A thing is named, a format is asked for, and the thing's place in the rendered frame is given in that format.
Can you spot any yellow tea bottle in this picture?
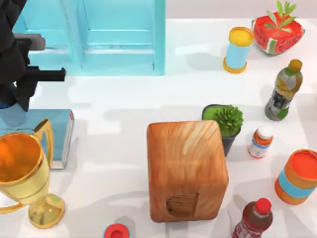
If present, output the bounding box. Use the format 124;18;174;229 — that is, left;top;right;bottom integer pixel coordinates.
264;59;304;121

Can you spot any gold trophy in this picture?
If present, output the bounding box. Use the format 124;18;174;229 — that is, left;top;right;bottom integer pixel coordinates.
0;118;66;229

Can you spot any dark bottle with red cap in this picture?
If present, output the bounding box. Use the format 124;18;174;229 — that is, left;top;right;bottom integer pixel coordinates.
231;197;274;238

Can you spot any small white and orange bottle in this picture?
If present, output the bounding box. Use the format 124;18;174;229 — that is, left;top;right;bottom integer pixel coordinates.
245;125;274;160

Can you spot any wooden box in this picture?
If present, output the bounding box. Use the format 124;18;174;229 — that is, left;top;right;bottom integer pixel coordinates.
146;119;229;223

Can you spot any watermelon plant pot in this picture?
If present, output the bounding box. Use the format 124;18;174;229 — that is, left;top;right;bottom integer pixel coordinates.
252;0;306;58

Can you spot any yellow and blue can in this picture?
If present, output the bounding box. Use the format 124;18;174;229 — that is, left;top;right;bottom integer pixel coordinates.
222;26;256;74

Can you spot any blue book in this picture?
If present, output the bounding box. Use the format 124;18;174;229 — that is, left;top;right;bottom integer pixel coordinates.
0;108;75;171

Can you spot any orange and blue can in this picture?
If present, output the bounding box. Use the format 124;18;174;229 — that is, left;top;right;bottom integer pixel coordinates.
274;148;317;206

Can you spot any green plant in dark pot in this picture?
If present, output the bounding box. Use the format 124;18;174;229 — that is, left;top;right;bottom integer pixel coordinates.
201;104;245;158

